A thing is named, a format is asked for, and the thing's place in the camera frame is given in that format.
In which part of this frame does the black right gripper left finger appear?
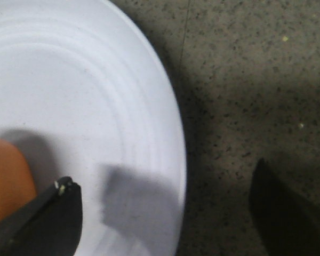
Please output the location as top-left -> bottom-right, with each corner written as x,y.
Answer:
0,177 -> 83,256

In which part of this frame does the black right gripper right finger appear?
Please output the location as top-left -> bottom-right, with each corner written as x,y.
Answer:
249,158 -> 320,255

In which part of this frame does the orange fruit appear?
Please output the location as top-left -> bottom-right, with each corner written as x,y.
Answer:
0,139 -> 37,221

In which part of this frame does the light blue plate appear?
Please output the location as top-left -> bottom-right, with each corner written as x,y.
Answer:
0,1 -> 186,255

